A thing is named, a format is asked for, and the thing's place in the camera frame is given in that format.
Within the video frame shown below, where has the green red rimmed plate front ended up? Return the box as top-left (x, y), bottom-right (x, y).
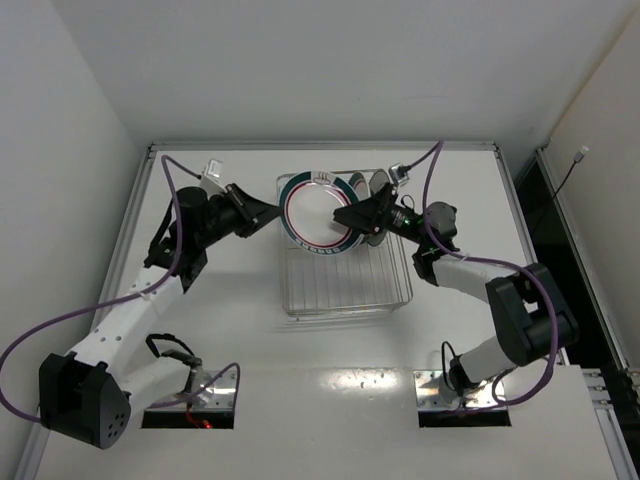
top-left (348, 171), bottom-right (370, 201)

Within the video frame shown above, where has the green red rimmed plate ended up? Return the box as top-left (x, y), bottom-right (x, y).
top-left (278, 170), bottom-right (363, 256)
top-left (348, 171), bottom-right (370, 201)

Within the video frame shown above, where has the white plate grey pattern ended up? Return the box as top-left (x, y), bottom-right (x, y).
top-left (368, 169), bottom-right (392, 247)

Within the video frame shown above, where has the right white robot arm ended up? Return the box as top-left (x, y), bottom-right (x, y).
top-left (333, 184), bottom-right (579, 396)

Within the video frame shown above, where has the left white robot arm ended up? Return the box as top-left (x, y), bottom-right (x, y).
top-left (38, 184), bottom-right (282, 449)

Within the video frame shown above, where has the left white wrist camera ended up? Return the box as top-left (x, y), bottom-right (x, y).
top-left (199, 158), bottom-right (225, 196)

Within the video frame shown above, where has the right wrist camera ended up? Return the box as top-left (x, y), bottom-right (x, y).
top-left (388, 163), bottom-right (411, 187)

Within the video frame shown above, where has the metal wire dish rack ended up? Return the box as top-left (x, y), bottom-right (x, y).
top-left (276, 170), bottom-right (413, 321)

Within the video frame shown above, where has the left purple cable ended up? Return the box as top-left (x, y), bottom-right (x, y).
top-left (0, 154), bottom-right (242, 421)

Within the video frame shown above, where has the purple cable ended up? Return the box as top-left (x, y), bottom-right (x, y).
top-left (399, 139), bottom-right (557, 416)
top-left (0, 154), bottom-right (242, 421)

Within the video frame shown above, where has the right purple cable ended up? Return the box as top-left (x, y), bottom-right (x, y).
top-left (399, 139), bottom-right (557, 416)

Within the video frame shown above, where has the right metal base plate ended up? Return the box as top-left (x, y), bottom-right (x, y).
top-left (413, 370), bottom-right (506, 414)

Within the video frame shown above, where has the metal base plate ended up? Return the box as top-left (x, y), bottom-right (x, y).
top-left (148, 367), bottom-right (237, 414)
top-left (413, 370), bottom-right (506, 414)

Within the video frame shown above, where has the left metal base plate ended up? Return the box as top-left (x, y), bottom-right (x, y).
top-left (148, 367), bottom-right (237, 414)

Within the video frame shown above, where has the black wall cable white plug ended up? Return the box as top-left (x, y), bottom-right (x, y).
top-left (551, 146), bottom-right (589, 202)

